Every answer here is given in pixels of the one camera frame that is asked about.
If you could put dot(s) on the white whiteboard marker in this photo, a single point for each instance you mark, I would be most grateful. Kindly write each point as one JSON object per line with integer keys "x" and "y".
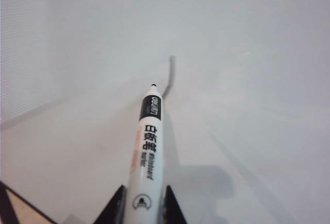
{"x": 149, "y": 144}

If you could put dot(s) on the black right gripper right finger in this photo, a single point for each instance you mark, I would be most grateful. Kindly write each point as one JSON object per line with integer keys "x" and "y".
{"x": 175, "y": 211}

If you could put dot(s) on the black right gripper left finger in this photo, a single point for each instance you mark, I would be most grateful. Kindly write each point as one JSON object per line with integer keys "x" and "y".
{"x": 33, "y": 208}

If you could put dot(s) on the large white glass whiteboard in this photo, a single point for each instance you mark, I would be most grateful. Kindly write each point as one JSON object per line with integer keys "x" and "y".
{"x": 232, "y": 54}

